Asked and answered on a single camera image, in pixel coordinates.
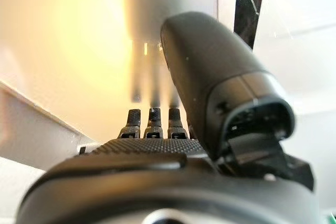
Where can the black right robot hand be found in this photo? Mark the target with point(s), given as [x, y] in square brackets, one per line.
[210, 77]

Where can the stainless steel fridge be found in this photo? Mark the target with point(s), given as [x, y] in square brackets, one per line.
[249, 3]

